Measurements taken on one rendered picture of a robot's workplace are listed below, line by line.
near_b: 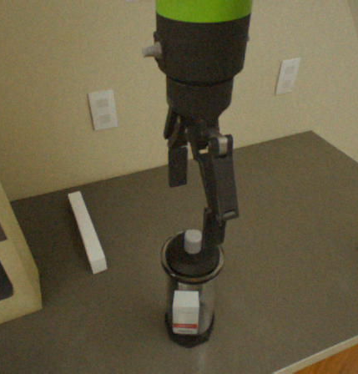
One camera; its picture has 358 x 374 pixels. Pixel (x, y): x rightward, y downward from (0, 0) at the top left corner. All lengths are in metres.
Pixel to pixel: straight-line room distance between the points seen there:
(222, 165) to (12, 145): 0.77
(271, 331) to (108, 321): 0.34
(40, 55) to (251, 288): 0.75
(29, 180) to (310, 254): 0.82
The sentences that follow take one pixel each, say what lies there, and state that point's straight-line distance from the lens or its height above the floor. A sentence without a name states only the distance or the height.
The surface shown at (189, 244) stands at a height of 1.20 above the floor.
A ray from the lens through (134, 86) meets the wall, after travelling 1.03.
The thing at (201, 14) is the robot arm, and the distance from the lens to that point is 0.33.
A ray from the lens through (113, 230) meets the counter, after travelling 0.94.
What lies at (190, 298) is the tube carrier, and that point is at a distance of 0.61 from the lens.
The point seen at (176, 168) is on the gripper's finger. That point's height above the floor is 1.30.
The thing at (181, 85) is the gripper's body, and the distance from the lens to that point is 0.37.
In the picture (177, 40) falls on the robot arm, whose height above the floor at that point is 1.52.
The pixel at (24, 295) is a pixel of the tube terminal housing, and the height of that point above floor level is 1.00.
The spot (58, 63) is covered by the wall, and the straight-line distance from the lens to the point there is 0.97.
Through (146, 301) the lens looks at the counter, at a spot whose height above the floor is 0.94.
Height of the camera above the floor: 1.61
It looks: 40 degrees down
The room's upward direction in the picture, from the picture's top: straight up
